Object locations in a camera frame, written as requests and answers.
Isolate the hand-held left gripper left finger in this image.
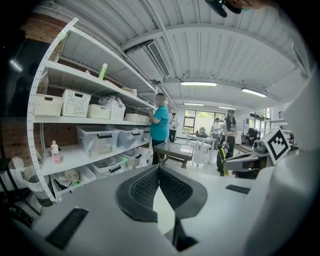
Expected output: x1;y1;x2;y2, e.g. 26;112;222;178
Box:
115;164;161;223

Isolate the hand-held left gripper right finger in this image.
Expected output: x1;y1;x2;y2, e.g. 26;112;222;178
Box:
158;165;208;220

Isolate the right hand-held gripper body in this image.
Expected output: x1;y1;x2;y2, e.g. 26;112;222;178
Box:
223;126;292;180

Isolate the black metal mesh table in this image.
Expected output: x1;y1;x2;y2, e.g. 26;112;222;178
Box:
153;141;196;169

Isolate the person's light shirt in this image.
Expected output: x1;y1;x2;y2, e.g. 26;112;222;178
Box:
245;64;319;256

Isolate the white table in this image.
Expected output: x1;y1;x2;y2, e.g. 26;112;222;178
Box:
186;134;217;166

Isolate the long ceiling light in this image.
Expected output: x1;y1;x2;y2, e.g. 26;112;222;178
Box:
180;80;218;87
240;87;268;98

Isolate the flat white tray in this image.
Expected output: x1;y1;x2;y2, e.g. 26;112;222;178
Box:
124;112;144;123

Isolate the white plastic basket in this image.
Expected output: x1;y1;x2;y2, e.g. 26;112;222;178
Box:
108;102;127;121
33;93;63;117

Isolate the white metal shelf unit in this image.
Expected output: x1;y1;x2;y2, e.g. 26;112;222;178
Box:
26;17;159;204

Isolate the low white basket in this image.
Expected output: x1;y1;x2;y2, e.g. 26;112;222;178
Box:
86;103;112;120

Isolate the pink bottle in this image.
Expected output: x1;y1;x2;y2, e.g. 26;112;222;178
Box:
50;140;63;165

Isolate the pile of light cloth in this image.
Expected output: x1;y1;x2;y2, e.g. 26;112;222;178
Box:
98;94;125;107

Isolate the striped wastebasket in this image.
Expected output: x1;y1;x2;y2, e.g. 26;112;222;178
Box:
21;165;55;208

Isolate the white lattice basket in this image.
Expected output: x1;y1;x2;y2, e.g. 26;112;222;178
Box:
61;89;92;118

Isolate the green bottle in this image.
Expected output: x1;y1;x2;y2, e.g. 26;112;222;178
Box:
97;63;109;81

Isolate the white ceiling air conditioner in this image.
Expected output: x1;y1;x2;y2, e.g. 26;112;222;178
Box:
124;39;171;83

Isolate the clear bin with black handle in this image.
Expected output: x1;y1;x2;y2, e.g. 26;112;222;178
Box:
75;124;121;159
91;154;126;176
121;149;144;169
50;164;97;199
115;127;145;151

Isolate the black head-worn camera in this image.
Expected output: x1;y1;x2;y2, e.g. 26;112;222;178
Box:
204;0;242;18

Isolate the black wall screen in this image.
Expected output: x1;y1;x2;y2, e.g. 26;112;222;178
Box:
0;37;47;119

